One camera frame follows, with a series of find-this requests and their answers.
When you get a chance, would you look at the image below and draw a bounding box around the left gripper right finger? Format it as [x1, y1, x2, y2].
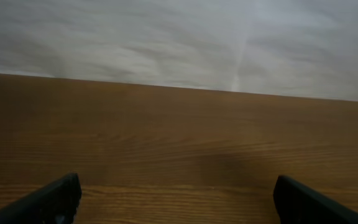
[272, 174, 358, 224]

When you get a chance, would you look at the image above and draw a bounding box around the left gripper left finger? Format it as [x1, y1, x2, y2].
[0, 172, 83, 224]

